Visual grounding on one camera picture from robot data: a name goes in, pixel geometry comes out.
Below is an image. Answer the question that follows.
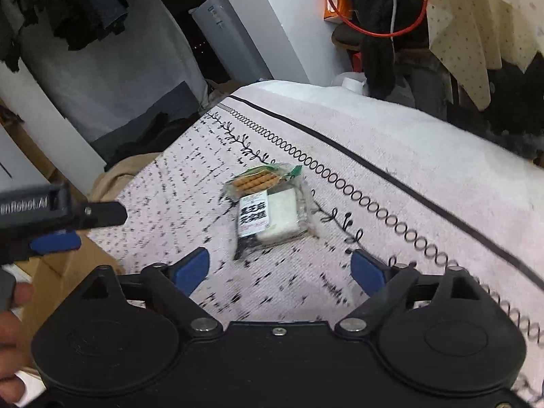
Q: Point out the black white cookie pack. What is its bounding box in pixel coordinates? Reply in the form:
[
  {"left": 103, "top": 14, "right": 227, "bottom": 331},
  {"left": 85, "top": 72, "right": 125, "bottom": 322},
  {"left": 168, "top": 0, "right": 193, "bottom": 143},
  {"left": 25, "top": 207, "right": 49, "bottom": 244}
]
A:
[{"left": 220, "top": 164, "right": 316, "bottom": 261}]

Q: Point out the person's left hand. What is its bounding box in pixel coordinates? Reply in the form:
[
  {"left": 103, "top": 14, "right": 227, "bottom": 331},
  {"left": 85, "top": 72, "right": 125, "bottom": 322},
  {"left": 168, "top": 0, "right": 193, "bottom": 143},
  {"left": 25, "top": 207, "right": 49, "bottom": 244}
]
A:
[{"left": 1, "top": 309, "right": 26, "bottom": 404}]

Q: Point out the tan brown coat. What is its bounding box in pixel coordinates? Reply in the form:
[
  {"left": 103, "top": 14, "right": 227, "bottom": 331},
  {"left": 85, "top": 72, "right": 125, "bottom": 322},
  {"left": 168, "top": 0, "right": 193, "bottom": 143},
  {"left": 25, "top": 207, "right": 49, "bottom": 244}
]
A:
[{"left": 88, "top": 153, "right": 159, "bottom": 202}]

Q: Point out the brown cardboard box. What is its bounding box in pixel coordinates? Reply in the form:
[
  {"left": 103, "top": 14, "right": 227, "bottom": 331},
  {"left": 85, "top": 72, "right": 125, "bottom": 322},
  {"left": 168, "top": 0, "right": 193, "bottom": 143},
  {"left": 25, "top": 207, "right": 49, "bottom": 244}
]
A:
[{"left": 16, "top": 231, "right": 124, "bottom": 369}]

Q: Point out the patterned white bed blanket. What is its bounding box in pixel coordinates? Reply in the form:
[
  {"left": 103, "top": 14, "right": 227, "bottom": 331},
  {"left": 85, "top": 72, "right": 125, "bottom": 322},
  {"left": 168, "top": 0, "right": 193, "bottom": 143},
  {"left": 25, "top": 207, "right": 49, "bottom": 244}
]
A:
[{"left": 90, "top": 81, "right": 543, "bottom": 407}]

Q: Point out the grey white appliance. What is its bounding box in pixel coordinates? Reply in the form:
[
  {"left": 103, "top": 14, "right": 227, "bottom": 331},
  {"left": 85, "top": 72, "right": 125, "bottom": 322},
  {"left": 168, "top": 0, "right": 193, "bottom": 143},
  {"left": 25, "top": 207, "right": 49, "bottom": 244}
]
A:
[{"left": 189, "top": 0, "right": 272, "bottom": 84}]

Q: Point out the black fuzzy garment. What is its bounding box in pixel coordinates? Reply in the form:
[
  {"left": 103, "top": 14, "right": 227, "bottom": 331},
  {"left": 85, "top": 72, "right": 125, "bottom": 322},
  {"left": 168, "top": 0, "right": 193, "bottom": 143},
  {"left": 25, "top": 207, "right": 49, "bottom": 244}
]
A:
[{"left": 341, "top": 0, "right": 543, "bottom": 159}]

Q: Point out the cream dotted fabric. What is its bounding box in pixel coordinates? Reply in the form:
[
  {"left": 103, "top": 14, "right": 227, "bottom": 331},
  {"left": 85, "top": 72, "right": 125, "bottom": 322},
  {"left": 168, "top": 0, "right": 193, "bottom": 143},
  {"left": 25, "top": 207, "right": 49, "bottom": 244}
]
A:
[{"left": 427, "top": 0, "right": 543, "bottom": 111}]

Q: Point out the orange tissue box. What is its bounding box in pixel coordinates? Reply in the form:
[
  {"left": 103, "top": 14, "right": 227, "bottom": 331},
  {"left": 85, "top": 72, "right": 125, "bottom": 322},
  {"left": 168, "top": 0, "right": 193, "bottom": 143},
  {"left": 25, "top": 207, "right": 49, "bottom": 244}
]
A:
[{"left": 323, "top": 0, "right": 353, "bottom": 24}]

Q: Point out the red cable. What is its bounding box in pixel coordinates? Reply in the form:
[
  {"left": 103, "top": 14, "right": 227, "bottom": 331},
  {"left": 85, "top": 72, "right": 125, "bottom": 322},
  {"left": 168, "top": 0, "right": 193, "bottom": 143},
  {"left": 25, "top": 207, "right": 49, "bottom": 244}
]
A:
[{"left": 324, "top": 0, "right": 432, "bottom": 39}]

